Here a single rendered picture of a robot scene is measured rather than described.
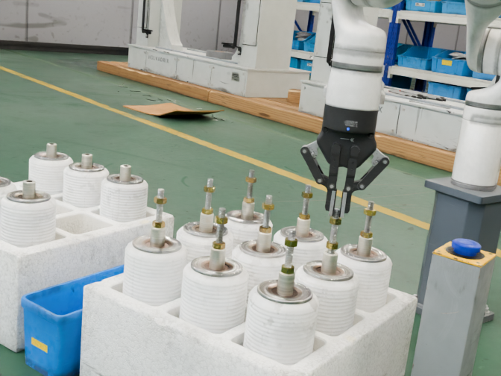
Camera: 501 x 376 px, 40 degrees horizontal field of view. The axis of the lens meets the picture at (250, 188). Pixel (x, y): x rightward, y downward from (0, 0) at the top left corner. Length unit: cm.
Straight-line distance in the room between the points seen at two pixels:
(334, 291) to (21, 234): 57
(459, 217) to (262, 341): 70
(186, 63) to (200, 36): 353
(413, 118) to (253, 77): 137
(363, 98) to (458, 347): 37
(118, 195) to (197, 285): 48
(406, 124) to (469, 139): 203
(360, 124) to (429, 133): 249
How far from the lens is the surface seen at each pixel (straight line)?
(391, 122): 358
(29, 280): 124
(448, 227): 152
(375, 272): 110
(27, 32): 758
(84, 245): 130
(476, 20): 138
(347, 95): 93
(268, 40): 454
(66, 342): 116
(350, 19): 96
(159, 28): 568
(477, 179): 151
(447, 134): 337
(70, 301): 127
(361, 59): 93
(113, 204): 141
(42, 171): 157
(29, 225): 125
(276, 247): 110
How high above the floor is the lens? 61
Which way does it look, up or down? 14 degrees down
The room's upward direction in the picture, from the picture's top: 6 degrees clockwise
